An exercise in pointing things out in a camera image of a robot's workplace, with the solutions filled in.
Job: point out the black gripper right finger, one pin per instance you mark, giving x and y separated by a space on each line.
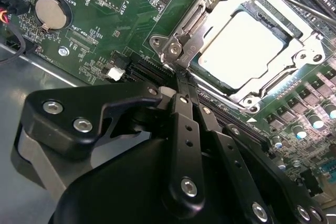
249 161

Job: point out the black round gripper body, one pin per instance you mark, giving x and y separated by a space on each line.
118 195

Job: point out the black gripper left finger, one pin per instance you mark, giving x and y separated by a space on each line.
65 113

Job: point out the square silver CPU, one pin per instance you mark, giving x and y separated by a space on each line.
241 51

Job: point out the metal CPU socket cover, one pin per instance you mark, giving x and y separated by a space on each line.
194 37

